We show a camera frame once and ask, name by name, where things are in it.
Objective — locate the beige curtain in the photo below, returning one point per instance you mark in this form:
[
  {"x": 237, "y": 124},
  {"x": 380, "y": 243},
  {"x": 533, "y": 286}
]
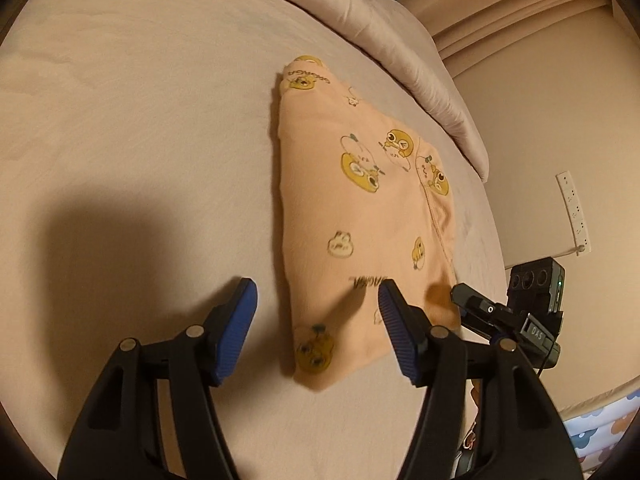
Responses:
[{"x": 500, "y": 15}]

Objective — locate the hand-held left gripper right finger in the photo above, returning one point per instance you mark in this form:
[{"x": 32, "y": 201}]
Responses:
[{"x": 395, "y": 330}]

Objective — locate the cloud print play mat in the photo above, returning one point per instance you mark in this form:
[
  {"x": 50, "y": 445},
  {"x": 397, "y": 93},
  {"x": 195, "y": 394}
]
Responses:
[{"x": 600, "y": 430}]

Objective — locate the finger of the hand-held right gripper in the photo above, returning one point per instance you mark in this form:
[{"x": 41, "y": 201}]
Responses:
[{"x": 480, "y": 307}]

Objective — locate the folded pale duvet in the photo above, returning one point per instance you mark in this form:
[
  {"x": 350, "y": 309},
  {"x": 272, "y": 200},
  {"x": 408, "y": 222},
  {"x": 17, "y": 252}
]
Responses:
[{"x": 400, "y": 50}]

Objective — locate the white power strip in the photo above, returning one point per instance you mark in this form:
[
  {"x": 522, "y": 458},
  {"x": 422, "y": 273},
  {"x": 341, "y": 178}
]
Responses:
[{"x": 575, "y": 215}]

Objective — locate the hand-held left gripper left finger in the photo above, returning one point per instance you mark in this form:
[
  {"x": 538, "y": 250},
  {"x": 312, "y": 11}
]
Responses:
[{"x": 235, "y": 330}]

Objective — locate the orange cartoon print garment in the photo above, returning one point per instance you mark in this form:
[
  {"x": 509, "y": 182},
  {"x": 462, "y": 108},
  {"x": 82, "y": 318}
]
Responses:
[{"x": 325, "y": 185}]

